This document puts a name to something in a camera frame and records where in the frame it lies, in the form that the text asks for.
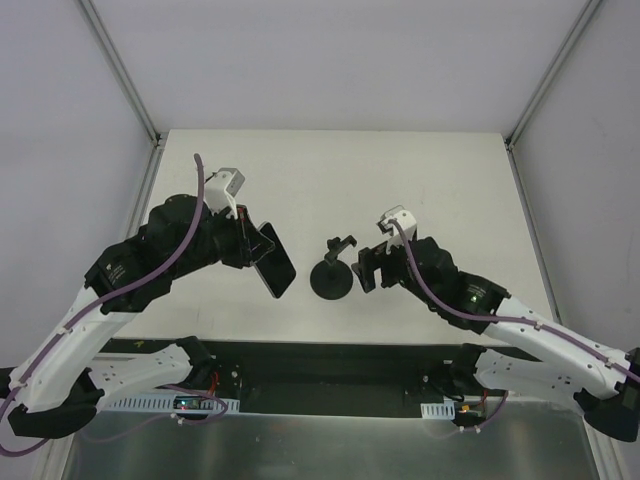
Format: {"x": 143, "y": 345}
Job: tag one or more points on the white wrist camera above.
{"x": 399, "y": 225}
{"x": 221, "y": 190}

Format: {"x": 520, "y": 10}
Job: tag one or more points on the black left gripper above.
{"x": 245, "y": 240}

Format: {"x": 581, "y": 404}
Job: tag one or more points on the aluminium table rail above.
{"x": 533, "y": 233}
{"x": 135, "y": 200}

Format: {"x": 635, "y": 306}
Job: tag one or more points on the white slotted right cable duct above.
{"x": 445, "y": 410}

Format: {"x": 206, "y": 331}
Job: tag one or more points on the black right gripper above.
{"x": 377, "y": 265}

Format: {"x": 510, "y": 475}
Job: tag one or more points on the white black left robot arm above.
{"x": 60, "y": 390}

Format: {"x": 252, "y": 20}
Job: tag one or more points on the light blue smartphone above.
{"x": 275, "y": 269}

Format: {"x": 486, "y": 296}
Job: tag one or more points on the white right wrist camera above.
{"x": 399, "y": 225}

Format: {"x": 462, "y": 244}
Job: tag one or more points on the white slotted left cable duct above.
{"x": 157, "y": 403}

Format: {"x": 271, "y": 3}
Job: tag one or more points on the aluminium right table rail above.
{"x": 533, "y": 233}

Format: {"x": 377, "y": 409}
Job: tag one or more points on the aluminium left table rail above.
{"x": 135, "y": 200}

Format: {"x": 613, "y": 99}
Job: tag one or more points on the white slotted cable duct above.
{"x": 445, "y": 410}
{"x": 157, "y": 403}

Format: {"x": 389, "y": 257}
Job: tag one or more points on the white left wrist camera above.
{"x": 221, "y": 190}

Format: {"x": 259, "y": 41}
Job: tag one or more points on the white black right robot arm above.
{"x": 598, "y": 382}

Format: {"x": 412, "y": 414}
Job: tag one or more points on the aluminium right frame post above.
{"x": 566, "y": 49}

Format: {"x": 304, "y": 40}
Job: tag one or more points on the shiny metal front panel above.
{"x": 526, "y": 440}

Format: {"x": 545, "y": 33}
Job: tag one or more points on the aluminium left frame post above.
{"x": 105, "y": 43}

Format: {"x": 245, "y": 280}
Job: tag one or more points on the aluminium frame post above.
{"x": 105, "y": 43}
{"x": 566, "y": 49}

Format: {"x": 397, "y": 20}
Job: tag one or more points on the black phone stand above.
{"x": 332, "y": 279}

